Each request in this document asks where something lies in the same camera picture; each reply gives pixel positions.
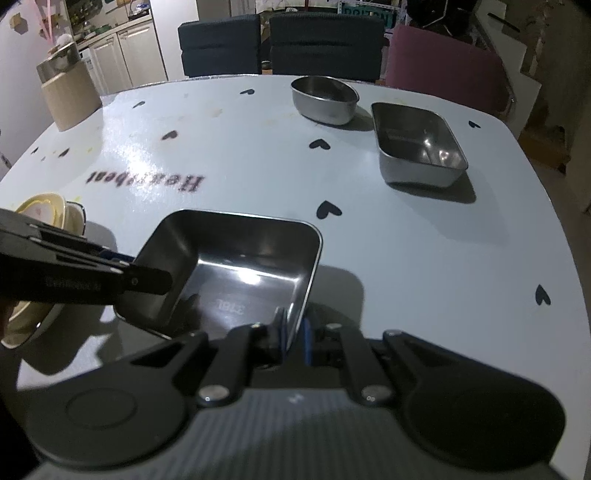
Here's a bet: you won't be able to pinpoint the dark blue armchair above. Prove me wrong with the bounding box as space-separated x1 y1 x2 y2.
178 13 262 77
269 12 385 83

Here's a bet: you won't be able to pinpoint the maroon armchair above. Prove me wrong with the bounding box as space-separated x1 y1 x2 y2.
385 25 516 116

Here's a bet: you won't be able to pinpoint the white lower kitchen cabinets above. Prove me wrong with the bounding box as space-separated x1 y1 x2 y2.
76 16 170 98

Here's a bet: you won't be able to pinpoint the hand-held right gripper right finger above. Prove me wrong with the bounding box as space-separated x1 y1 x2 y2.
302 318 445 408

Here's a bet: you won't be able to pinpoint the rounded steel bowl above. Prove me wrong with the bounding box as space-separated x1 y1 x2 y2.
290 76 360 126

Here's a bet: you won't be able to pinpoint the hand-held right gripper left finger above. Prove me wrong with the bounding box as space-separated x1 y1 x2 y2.
130 307 290 408

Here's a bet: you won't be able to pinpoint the light blue heart-print tablecloth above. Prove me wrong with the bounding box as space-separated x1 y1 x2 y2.
0 73 591 480

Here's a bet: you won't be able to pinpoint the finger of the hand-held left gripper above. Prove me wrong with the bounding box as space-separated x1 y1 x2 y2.
121 263 174 296
0 208 136 266

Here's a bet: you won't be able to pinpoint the beige bin with steel lid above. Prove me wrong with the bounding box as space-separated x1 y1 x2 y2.
36 43 103 133

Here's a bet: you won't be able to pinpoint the cream bowl with handles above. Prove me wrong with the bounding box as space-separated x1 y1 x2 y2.
0 192 70 348

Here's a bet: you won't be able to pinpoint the pink ribbons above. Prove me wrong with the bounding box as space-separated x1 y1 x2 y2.
27 0 59 47

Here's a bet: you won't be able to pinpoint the green licence plate sign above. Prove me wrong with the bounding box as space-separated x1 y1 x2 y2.
339 0 399 27

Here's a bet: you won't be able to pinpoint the rectangular steel tray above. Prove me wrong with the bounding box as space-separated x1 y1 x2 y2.
371 102 469 188
113 209 323 359

